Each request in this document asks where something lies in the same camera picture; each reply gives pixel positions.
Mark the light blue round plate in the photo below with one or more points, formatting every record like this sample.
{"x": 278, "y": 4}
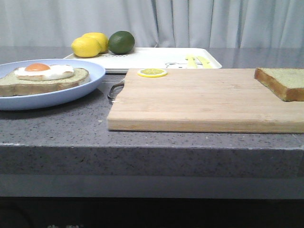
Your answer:
{"x": 27, "y": 102}

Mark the fried egg toy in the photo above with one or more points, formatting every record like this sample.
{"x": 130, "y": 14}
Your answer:
{"x": 43, "y": 72}

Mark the bread slice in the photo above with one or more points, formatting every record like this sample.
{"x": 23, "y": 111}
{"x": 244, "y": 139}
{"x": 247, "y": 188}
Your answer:
{"x": 10, "y": 85}
{"x": 285, "y": 83}

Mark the cream bear serving tray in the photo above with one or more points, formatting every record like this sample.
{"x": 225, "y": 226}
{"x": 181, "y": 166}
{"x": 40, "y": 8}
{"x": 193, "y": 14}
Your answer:
{"x": 151, "y": 57}

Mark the bamboo cutting board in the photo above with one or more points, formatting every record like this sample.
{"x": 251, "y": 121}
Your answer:
{"x": 202, "y": 100}

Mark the yellow lemon slice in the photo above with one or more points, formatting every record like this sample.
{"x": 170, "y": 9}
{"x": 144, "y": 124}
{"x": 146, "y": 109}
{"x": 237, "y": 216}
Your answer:
{"x": 152, "y": 72}

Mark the yellow plastic fork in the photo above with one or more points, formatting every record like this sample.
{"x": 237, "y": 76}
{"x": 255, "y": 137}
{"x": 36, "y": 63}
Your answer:
{"x": 191, "y": 64}

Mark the yellow plastic knife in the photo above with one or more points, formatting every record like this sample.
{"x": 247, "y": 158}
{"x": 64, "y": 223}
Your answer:
{"x": 205, "y": 62}

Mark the green lime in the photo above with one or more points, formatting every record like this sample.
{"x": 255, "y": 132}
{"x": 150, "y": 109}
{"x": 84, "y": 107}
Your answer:
{"x": 121, "y": 42}

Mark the rear yellow lemon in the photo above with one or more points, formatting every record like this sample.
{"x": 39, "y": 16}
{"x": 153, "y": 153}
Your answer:
{"x": 101, "y": 38}

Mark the front yellow lemon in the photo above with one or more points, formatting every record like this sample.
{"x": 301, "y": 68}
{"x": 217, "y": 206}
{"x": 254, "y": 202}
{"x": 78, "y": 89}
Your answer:
{"x": 86, "y": 47}

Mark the grey white curtain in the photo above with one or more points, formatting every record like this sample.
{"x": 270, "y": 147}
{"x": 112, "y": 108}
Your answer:
{"x": 156, "y": 23}

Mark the metal cutting board handle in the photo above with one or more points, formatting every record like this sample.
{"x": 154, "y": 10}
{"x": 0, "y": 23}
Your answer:
{"x": 115, "y": 90}

